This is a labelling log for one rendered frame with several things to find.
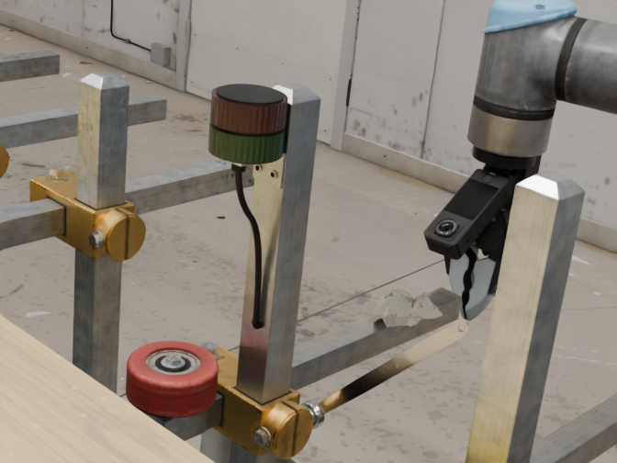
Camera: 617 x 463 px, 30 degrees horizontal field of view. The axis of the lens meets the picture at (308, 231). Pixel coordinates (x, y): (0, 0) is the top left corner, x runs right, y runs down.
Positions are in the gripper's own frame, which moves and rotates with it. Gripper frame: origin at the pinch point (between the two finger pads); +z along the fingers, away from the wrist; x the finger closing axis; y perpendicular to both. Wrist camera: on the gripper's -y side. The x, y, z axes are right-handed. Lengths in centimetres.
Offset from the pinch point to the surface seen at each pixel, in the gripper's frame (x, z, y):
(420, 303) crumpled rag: -1.8, -5.0, -11.7
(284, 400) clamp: -6.8, -4.4, -37.5
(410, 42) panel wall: 185, 32, 221
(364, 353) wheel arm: -1.7, -1.6, -20.3
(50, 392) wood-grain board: 2, -7, -56
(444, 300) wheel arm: -1.2, -3.7, -6.5
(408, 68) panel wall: 184, 42, 221
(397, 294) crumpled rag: 1.4, -4.8, -11.9
